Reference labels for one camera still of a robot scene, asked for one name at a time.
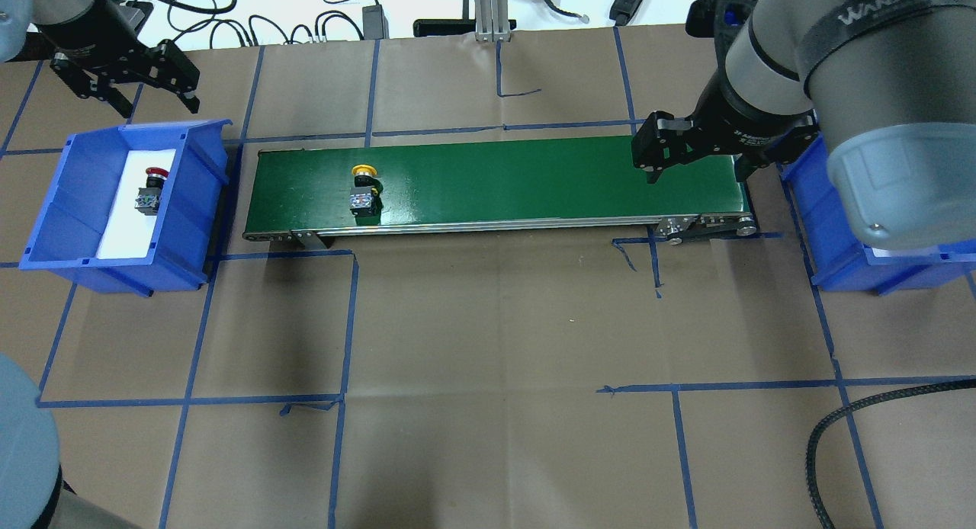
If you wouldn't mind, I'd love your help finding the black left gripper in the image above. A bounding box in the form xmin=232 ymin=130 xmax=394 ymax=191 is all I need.
xmin=51 ymin=39 xmax=200 ymax=119

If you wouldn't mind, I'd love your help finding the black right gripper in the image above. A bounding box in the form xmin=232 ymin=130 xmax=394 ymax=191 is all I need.
xmin=631 ymin=69 xmax=819 ymax=184

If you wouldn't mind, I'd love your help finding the red mushroom push button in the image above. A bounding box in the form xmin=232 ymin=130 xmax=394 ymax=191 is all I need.
xmin=133 ymin=167 xmax=169 ymax=216

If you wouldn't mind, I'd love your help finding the yellow mushroom push button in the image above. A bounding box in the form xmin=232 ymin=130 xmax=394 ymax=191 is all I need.
xmin=348 ymin=164 xmax=381 ymax=219

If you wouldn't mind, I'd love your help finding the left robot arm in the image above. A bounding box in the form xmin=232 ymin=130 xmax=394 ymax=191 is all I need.
xmin=1 ymin=0 xmax=200 ymax=118

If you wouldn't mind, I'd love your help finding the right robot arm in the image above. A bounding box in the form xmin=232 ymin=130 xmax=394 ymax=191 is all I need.
xmin=631 ymin=0 xmax=975 ymax=250

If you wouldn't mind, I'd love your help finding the white foam pad left bin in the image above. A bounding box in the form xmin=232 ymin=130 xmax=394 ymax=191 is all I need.
xmin=95 ymin=149 xmax=175 ymax=259

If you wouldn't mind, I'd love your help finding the blue left plastic bin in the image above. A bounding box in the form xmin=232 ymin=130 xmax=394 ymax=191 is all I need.
xmin=18 ymin=119 xmax=230 ymax=297

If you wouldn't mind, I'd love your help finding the blue plastic bin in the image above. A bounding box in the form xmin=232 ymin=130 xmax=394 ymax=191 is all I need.
xmin=778 ymin=133 xmax=976 ymax=297
xmin=18 ymin=119 xmax=230 ymax=297

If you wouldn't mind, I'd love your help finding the blue right plastic bin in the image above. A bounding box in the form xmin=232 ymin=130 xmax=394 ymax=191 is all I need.
xmin=778 ymin=133 xmax=976 ymax=297

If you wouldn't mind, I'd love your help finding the green conveyor belt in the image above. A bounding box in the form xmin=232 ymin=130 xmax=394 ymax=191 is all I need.
xmin=239 ymin=134 xmax=754 ymax=243

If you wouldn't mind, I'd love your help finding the black power adapter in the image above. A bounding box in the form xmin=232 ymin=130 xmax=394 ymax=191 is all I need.
xmin=361 ymin=4 xmax=390 ymax=40

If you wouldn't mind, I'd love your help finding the black handle tool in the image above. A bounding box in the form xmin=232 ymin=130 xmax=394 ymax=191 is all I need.
xmin=608 ymin=0 xmax=644 ymax=27

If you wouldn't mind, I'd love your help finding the aluminium frame post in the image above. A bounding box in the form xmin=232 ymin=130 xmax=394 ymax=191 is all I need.
xmin=474 ymin=0 xmax=512 ymax=43

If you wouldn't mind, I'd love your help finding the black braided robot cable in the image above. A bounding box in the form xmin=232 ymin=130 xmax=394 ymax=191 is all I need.
xmin=805 ymin=378 xmax=976 ymax=529

